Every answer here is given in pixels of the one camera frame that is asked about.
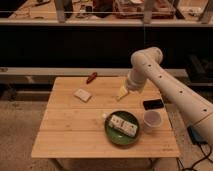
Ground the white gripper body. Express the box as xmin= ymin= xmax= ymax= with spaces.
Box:
xmin=125 ymin=71 xmax=146 ymax=92

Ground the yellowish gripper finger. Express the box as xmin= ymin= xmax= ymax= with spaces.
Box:
xmin=116 ymin=86 xmax=129 ymax=101

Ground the green ceramic bowl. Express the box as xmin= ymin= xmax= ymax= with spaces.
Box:
xmin=104 ymin=111 xmax=140 ymax=146

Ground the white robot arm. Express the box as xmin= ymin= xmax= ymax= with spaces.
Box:
xmin=122 ymin=47 xmax=213 ymax=148

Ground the black smartphone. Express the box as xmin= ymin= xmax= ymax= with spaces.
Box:
xmin=143 ymin=99 xmax=164 ymax=110

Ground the white carton box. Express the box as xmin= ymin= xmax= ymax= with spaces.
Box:
xmin=109 ymin=115 xmax=138 ymax=137

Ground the red-brown sausage toy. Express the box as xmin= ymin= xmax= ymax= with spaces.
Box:
xmin=86 ymin=72 xmax=98 ymax=84

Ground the white plastic cup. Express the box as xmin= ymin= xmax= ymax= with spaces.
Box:
xmin=143 ymin=110 xmax=162 ymax=133

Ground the beige sponge block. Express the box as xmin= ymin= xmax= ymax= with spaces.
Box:
xmin=74 ymin=89 xmax=92 ymax=102

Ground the wooden table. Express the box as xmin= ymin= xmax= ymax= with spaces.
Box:
xmin=31 ymin=77 xmax=180 ymax=159

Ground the background workbench shelf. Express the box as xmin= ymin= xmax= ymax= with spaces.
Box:
xmin=0 ymin=0 xmax=213 ymax=27

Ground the black floor cable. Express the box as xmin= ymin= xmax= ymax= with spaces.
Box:
xmin=175 ymin=126 xmax=213 ymax=171

